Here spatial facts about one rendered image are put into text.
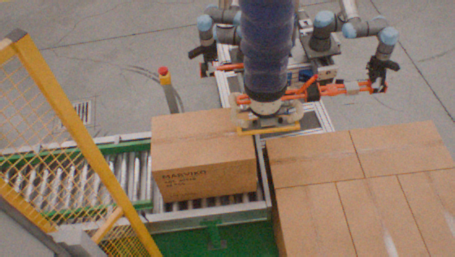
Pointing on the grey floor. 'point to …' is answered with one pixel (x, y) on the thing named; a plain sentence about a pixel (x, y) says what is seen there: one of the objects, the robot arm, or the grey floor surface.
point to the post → (169, 93)
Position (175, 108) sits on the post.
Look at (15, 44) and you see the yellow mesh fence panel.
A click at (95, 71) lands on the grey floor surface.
